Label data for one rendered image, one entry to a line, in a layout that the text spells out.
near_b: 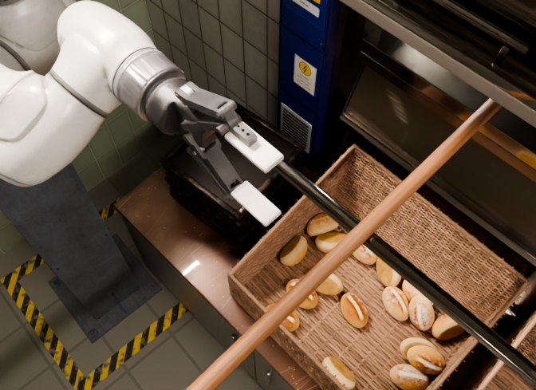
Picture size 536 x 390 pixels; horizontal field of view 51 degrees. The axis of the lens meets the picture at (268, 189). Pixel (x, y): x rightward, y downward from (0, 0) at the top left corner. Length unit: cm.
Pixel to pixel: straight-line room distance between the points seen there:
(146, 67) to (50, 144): 18
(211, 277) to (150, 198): 33
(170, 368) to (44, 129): 147
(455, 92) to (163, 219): 93
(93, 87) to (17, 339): 165
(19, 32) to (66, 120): 52
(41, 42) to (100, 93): 54
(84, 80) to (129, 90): 7
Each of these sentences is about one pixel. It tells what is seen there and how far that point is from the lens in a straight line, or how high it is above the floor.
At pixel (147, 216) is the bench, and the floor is 58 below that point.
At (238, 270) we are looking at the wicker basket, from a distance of 148.
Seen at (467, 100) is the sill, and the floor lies 118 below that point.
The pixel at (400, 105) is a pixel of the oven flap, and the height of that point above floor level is 105.
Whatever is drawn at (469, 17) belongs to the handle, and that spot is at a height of 147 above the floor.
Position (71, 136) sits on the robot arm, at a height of 145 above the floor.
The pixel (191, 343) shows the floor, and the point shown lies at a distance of 218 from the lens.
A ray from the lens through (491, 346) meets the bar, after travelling 102.
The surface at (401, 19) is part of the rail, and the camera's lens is 100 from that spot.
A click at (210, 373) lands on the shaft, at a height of 120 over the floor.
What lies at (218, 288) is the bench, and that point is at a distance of 162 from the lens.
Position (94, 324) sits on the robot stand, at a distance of 227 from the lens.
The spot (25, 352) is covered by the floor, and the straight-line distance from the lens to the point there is 233.
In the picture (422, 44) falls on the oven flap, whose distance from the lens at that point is 99.
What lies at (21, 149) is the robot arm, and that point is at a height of 145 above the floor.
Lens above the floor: 209
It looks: 60 degrees down
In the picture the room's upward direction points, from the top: straight up
